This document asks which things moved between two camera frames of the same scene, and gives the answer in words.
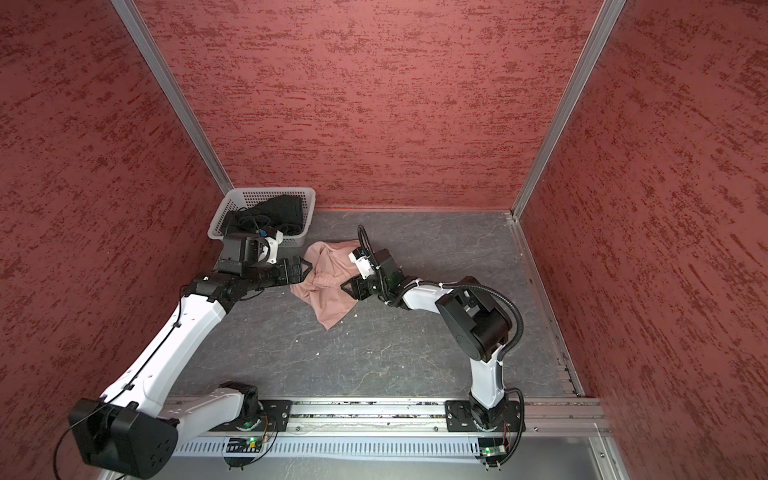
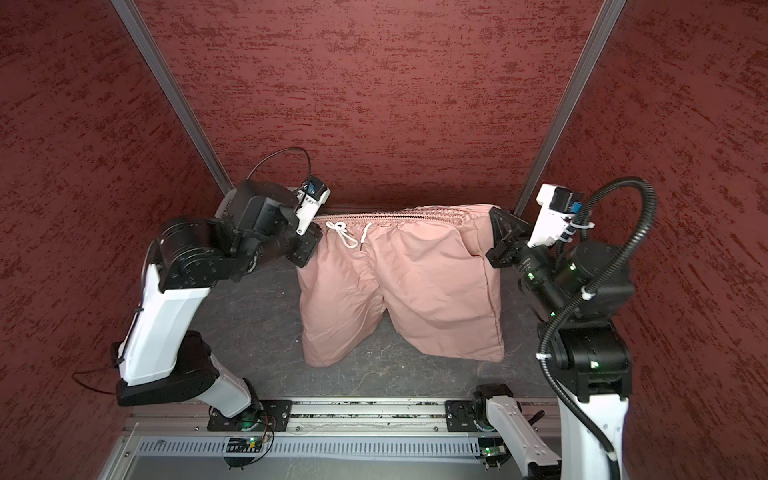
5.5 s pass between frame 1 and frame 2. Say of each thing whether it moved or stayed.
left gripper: moved
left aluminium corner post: stayed
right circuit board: stayed
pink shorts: moved
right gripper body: moved
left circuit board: stayed
